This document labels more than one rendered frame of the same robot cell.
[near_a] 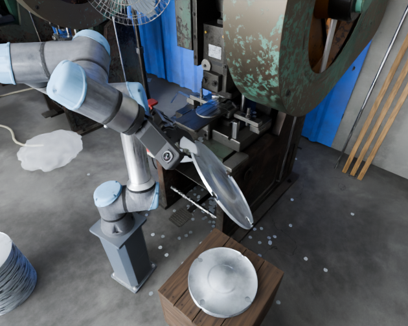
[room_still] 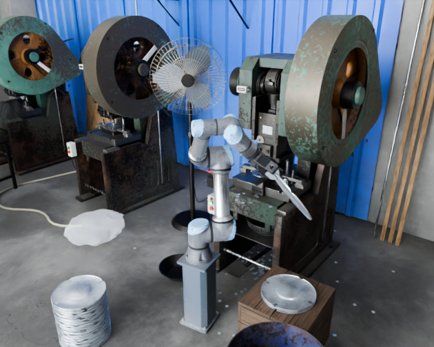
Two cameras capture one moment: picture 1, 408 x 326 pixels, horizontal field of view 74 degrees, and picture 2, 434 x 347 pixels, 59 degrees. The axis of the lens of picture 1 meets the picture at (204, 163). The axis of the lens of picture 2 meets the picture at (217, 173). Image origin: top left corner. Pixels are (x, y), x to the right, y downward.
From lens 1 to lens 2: 119 cm
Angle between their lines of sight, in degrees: 19
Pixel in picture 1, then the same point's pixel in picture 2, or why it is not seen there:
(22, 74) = (207, 131)
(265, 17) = (308, 108)
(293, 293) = (347, 329)
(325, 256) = (372, 302)
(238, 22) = (293, 110)
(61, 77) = (235, 130)
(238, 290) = (301, 297)
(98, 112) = (244, 145)
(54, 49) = (221, 121)
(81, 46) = (232, 120)
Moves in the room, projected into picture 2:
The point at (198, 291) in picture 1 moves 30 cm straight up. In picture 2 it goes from (271, 299) to (274, 250)
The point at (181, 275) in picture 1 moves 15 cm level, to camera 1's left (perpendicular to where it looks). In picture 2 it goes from (255, 292) to (227, 293)
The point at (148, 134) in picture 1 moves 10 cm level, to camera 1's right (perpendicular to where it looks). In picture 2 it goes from (260, 158) to (283, 158)
